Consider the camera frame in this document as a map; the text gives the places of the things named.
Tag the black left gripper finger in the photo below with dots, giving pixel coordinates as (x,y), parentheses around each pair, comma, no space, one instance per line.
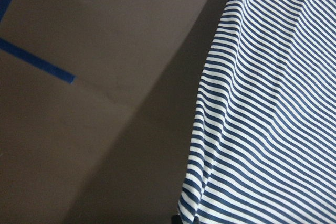
(176,219)

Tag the striped polo shirt white collar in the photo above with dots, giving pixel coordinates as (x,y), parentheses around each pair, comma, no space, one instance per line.
(263,141)

